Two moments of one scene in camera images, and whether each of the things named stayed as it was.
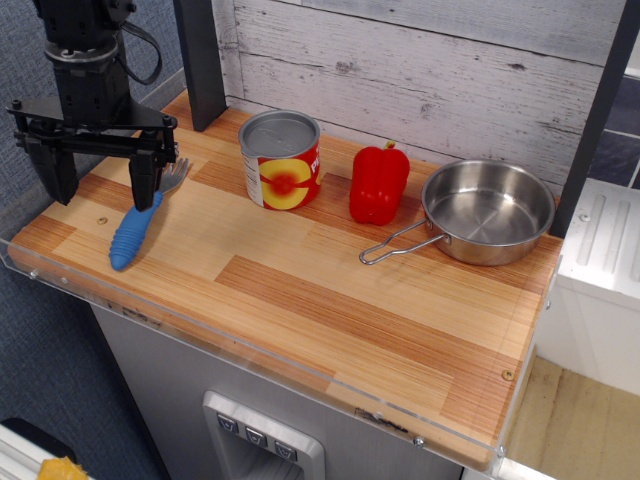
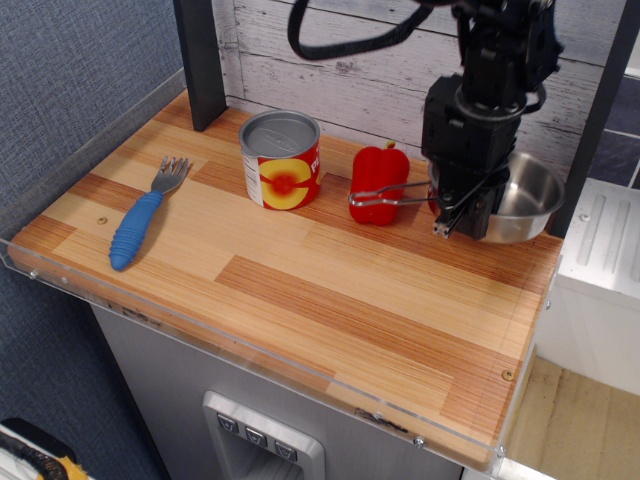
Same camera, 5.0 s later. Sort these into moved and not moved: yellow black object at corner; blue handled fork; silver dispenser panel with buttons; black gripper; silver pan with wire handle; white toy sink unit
Moved: black gripper; silver pan with wire handle
Not moved: white toy sink unit; blue handled fork; silver dispenser panel with buttons; yellow black object at corner
